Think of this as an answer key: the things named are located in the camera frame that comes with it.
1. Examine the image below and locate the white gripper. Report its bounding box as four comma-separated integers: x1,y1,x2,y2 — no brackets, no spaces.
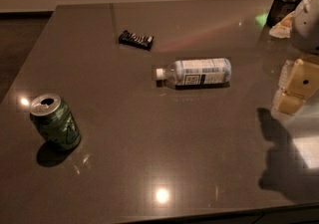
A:
273,0,319,114

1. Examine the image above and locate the green soda can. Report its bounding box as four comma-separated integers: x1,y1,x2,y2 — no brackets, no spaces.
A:
30,94,81,151

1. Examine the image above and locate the clear blue-label plastic bottle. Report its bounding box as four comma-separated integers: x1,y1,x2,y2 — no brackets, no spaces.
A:
156,58,232,86

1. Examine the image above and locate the white crumpled packet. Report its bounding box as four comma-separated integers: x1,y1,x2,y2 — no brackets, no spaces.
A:
269,12,294,39

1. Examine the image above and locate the black bag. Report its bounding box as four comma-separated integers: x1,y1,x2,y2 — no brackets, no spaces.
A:
266,0,302,27

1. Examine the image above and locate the black snack bar wrapper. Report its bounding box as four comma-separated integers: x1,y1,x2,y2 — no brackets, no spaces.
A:
119,30,154,51

